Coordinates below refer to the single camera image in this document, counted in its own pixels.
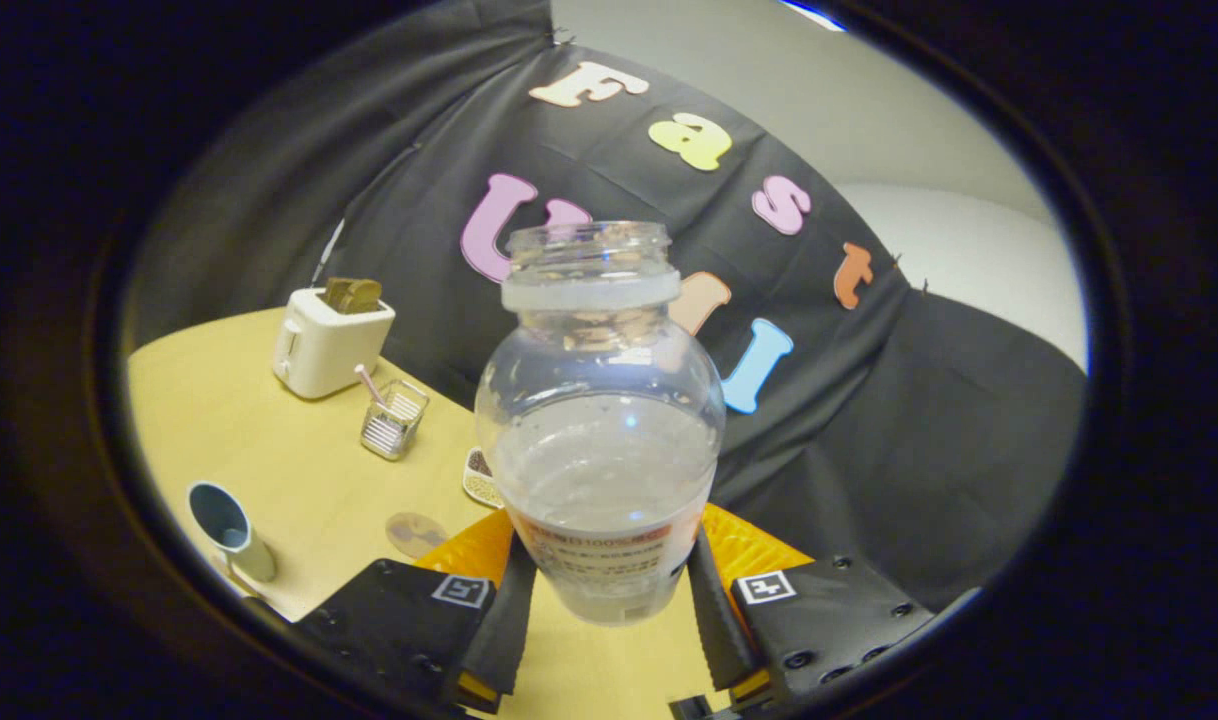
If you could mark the pink straw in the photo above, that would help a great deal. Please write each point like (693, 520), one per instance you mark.
(370, 384)

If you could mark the black backdrop cloth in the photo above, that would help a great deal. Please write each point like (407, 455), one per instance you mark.
(819, 400)

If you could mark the white toaster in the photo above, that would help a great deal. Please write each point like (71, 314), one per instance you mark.
(327, 345)

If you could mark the blue and white cup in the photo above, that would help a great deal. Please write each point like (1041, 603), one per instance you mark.
(231, 532)

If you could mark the clear ribbed glass holder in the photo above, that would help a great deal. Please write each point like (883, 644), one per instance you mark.
(394, 420)

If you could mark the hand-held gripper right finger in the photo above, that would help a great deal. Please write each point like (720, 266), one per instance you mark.
(721, 620)

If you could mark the toast slices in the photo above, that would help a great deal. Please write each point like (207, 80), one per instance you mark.
(351, 294)

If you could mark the clear plastic juice bottle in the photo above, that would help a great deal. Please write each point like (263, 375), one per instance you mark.
(601, 440)

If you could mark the wooden table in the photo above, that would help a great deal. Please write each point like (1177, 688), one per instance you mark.
(299, 470)

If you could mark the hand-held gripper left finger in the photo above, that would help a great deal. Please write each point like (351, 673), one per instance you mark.
(504, 620)

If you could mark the white dish with grains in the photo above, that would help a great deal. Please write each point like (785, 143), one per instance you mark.
(481, 478)

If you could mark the round translucent coaster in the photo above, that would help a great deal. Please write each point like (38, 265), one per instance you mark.
(416, 533)

